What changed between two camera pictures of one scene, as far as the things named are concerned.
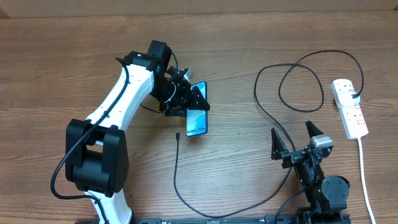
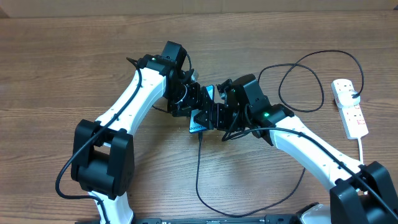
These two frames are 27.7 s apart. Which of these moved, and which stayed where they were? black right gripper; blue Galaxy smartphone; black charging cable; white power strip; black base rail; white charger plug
Moved: blue Galaxy smartphone; black charging cable; black right gripper
Stayed: white charger plug; white power strip; black base rail
